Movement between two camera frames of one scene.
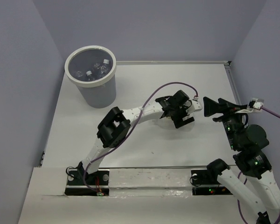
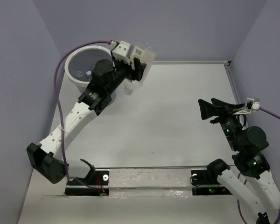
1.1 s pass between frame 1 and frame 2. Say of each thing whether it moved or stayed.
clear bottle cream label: moved
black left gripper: moved
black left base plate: stayed
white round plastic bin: stayed
